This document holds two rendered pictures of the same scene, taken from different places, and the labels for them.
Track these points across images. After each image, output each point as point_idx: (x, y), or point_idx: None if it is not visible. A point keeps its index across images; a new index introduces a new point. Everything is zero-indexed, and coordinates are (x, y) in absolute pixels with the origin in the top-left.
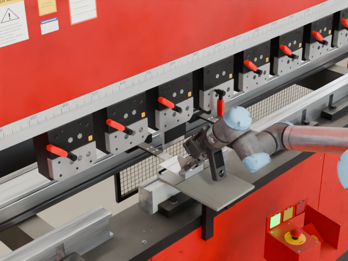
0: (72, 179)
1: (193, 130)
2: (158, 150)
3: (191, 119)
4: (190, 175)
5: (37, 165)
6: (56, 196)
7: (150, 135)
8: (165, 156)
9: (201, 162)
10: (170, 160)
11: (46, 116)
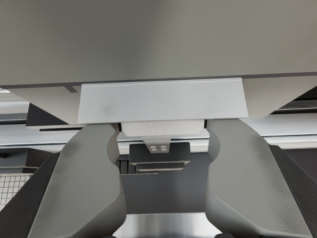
0: (281, 127)
1: (20, 118)
2: (150, 146)
3: (23, 154)
4: (200, 86)
5: (281, 148)
6: (302, 109)
7: (133, 160)
8: (154, 140)
9: (107, 151)
10: (159, 133)
11: None
